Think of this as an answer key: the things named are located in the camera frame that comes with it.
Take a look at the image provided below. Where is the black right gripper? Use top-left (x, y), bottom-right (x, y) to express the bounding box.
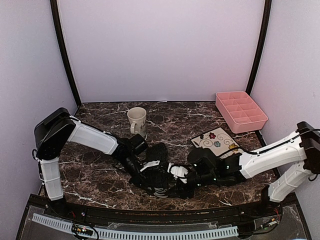
top-left (164, 169), bottom-right (218, 200)

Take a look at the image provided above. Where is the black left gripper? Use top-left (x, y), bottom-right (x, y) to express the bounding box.
top-left (118, 155), bottom-right (156, 194)

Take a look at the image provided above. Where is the black striped underwear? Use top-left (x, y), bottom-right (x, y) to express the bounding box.
top-left (142, 143), bottom-right (170, 199)

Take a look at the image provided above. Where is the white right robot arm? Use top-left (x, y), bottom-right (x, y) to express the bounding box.
top-left (167, 121), bottom-right (320, 217)

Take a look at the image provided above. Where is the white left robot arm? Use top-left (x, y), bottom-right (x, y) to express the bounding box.
top-left (32, 107), bottom-right (157, 218)

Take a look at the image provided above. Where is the floral patterned square coaster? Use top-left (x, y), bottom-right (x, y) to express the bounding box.
top-left (190, 127), bottom-right (244, 159)

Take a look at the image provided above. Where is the cream ceramic mug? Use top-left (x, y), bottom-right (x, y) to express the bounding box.
top-left (127, 107), bottom-right (147, 139)

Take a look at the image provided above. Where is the pink divided organizer tray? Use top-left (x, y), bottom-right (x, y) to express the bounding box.
top-left (215, 91), bottom-right (268, 134)

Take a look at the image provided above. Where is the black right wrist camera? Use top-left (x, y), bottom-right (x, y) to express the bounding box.
top-left (187, 148), bottom-right (219, 174)

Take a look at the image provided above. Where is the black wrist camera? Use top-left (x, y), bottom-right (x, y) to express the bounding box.
top-left (187, 148), bottom-right (219, 174)
top-left (129, 133), bottom-right (149, 156)

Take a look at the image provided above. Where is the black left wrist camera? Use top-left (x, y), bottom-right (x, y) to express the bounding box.
top-left (129, 133), bottom-right (149, 156)

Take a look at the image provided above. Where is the black table edge rail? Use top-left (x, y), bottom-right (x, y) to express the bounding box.
top-left (24, 193), bottom-right (298, 226)

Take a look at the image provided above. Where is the white slotted cable duct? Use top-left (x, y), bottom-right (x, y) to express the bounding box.
top-left (31, 213), bottom-right (239, 240)

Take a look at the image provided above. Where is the left circuit board with wires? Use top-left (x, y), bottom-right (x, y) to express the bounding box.
top-left (67, 211), bottom-right (100, 240)

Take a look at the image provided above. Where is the circuit board with wires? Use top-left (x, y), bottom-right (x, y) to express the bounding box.
top-left (67, 211), bottom-right (100, 240)
top-left (253, 205), bottom-right (283, 235)

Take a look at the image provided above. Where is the right circuit board with wires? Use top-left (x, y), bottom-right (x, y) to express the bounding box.
top-left (253, 205), bottom-right (283, 235)

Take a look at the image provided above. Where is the black left frame post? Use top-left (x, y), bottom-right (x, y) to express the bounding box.
top-left (49, 0), bottom-right (82, 108)

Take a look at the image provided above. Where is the black frame post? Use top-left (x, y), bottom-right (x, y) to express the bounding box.
top-left (245, 0), bottom-right (272, 96)
top-left (49, 0), bottom-right (82, 108)

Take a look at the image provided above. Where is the black right frame post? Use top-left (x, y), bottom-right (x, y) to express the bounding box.
top-left (245, 0), bottom-right (272, 96)

